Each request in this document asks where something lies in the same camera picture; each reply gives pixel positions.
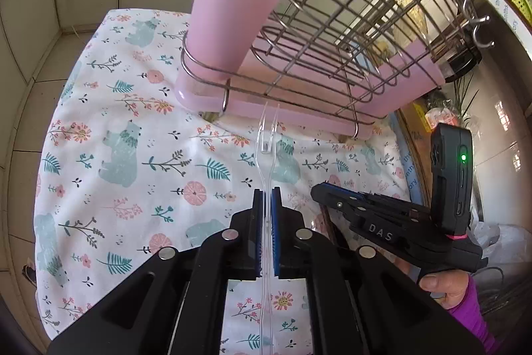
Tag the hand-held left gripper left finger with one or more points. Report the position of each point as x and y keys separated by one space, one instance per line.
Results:
x=258 y=232

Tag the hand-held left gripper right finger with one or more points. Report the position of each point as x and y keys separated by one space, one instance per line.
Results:
x=275 y=232

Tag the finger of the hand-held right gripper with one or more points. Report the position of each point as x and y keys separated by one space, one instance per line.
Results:
x=374 y=199
x=332 y=201

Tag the clear plastic fork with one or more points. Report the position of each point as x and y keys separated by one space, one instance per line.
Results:
x=267 y=168

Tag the person's right forearm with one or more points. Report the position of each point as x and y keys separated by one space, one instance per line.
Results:
x=474 y=321

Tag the person's right hand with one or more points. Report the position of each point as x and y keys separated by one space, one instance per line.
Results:
x=447 y=288

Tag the orange food packet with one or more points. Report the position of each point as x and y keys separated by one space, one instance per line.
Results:
x=440 y=118

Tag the white plastic bag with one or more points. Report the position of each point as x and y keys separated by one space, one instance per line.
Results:
x=505 y=242

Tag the metal shelf rack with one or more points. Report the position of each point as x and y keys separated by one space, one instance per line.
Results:
x=511 y=59

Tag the floral printed cloth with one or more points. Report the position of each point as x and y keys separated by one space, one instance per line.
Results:
x=124 y=109

